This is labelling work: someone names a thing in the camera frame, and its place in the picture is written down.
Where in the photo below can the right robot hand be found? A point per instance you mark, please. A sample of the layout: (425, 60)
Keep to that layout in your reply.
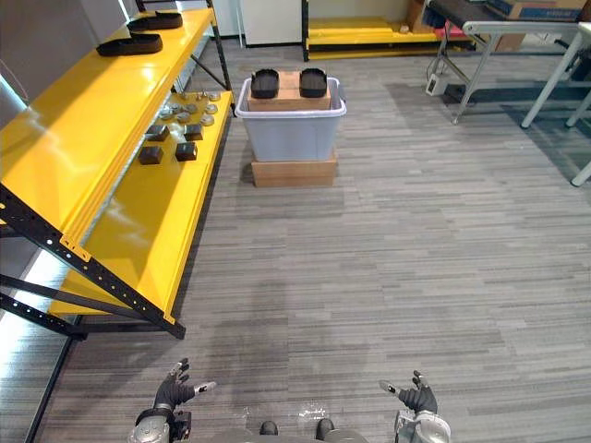
(418, 398)

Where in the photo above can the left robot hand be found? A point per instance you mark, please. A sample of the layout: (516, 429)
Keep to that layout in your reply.
(174, 392)

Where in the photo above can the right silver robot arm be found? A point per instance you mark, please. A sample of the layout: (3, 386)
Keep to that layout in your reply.
(425, 429)

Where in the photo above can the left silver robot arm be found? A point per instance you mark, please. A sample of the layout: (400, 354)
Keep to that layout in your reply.
(150, 428)

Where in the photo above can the low yellow shelf rack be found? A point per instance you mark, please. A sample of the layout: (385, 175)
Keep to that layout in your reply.
(360, 34)

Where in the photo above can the right dark robot foot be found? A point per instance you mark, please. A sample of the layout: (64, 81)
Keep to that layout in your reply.
(324, 428)

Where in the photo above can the dark robot foot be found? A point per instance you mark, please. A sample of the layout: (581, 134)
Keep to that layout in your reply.
(324, 428)
(268, 428)

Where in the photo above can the left dark robot foot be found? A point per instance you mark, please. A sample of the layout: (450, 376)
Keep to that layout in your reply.
(268, 428)

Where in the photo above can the grey robot body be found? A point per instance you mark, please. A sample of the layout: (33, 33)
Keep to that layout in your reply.
(300, 437)

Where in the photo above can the small black box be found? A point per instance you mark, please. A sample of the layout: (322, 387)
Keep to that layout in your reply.
(186, 151)
(151, 155)
(194, 132)
(158, 133)

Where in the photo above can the flat cardboard box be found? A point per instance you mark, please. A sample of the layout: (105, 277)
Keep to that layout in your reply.
(294, 173)

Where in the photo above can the grey plastic bin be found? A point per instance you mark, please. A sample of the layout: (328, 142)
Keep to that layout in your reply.
(291, 134)

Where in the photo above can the white power box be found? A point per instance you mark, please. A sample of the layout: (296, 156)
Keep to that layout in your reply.
(434, 86)

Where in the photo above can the cardboard box inside bin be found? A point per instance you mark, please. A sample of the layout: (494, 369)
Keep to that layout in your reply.
(289, 96)

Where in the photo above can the black plastic housing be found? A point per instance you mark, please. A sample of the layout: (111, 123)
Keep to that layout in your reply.
(130, 45)
(265, 84)
(156, 21)
(314, 83)

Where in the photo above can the white table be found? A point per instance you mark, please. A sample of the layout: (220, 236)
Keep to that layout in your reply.
(551, 80)

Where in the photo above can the plain brown cardboard box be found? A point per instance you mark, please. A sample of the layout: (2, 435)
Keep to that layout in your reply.
(510, 42)

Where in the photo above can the tall brown cardboard box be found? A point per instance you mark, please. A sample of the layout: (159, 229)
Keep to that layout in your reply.
(415, 16)

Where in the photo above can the grey conveyor table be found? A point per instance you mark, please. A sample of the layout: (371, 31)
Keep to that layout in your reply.
(508, 26)

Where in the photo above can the white cabinet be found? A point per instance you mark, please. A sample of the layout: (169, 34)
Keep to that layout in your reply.
(272, 20)

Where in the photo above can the blue printed cardboard box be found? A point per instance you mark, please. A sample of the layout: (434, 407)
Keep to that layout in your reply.
(531, 10)

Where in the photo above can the yellow shelf rack black frame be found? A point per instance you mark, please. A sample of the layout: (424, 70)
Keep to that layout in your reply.
(92, 115)

